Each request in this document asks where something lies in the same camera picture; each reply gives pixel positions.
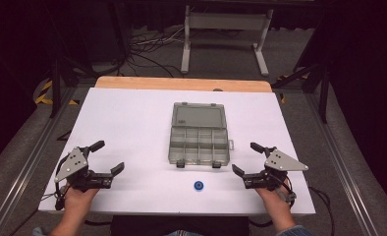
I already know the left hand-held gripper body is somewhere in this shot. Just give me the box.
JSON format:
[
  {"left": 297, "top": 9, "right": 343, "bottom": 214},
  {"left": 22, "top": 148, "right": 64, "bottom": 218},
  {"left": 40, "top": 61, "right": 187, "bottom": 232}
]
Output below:
[{"left": 53, "top": 147, "right": 114, "bottom": 194}]

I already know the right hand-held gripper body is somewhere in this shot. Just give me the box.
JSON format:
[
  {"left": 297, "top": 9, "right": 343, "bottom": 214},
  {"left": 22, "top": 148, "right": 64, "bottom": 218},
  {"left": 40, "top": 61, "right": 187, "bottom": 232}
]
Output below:
[{"left": 243, "top": 148, "right": 309, "bottom": 192}]

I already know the clear plastic compartment box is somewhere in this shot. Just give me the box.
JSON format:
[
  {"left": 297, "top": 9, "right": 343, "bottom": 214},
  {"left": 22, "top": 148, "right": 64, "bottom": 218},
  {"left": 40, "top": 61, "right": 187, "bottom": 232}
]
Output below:
[{"left": 167, "top": 101, "right": 236, "bottom": 169}]

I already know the person's left hand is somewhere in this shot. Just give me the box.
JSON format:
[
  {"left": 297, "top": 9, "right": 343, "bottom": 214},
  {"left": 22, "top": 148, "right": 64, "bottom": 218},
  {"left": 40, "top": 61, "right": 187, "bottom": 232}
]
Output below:
[{"left": 63, "top": 186, "right": 100, "bottom": 213}]

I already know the person's right hand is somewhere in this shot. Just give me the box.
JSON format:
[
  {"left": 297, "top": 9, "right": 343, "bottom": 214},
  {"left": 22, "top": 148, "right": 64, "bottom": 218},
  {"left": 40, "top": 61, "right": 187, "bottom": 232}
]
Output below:
[{"left": 254, "top": 184, "right": 294, "bottom": 216}]

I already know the white table cover sheet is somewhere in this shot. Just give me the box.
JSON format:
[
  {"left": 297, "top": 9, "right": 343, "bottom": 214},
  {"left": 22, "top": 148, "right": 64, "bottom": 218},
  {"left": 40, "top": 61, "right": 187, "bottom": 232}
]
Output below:
[{"left": 37, "top": 87, "right": 317, "bottom": 216}]

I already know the yellow black floor tape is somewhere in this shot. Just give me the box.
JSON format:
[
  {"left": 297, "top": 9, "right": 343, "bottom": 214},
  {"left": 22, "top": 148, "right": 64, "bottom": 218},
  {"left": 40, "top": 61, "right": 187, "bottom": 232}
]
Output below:
[{"left": 33, "top": 79, "right": 81, "bottom": 107}]

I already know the black metal stand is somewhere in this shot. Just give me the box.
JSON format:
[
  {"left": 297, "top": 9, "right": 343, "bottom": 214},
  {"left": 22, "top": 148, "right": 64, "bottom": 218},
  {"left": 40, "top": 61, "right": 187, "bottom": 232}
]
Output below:
[
  {"left": 272, "top": 0, "right": 333, "bottom": 125},
  {"left": 47, "top": 0, "right": 131, "bottom": 120}
]

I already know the white metal stand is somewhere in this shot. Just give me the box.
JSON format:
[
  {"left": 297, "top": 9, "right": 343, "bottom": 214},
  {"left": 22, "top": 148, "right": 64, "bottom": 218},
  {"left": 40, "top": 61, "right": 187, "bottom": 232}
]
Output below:
[{"left": 180, "top": 5, "right": 275, "bottom": 78}]

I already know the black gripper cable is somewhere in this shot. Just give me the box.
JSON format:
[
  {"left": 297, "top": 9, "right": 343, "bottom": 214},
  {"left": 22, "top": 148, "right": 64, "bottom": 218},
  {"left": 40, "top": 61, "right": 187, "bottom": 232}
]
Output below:
[
  {"left": 249, "top": 175, "right": 336, "bottom": 236},
  {"left": 39, "top": 156, "right": 72, "bottom": 211}
]

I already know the aluminium floor rail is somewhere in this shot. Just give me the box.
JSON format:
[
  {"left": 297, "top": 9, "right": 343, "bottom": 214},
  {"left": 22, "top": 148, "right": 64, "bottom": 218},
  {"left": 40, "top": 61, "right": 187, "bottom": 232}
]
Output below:
[
  {"left": 304, "top": 91, "right": 384, "bottom": 236},
  {"left": 0, "top": 86, "right": 80, "bottom": 236}
]

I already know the bundle of floor cables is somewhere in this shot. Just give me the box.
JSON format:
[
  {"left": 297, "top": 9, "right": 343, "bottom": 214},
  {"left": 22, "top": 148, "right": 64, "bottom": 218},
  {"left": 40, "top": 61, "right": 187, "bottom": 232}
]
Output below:
[{"left": 124, "top": 25, "right": 187, "bottom": 79}]

